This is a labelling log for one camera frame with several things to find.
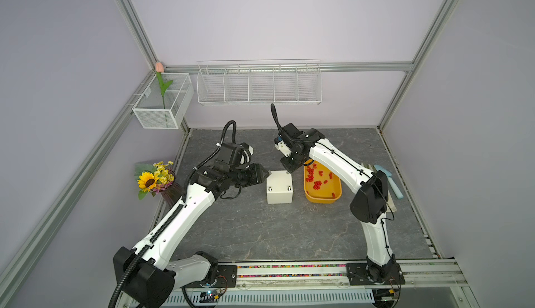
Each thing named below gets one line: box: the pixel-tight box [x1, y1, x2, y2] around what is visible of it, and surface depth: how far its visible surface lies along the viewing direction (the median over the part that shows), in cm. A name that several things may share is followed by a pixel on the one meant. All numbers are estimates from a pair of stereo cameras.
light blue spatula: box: [373, 164, 404, 200], surface depth 97 cm
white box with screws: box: [266, 170, 293, 205], surface depth 89 cm
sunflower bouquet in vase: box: [134, 160, 181, 207], surface depth 74 cm
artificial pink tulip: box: [155, 61, 174, 110], surface depth 92 cm
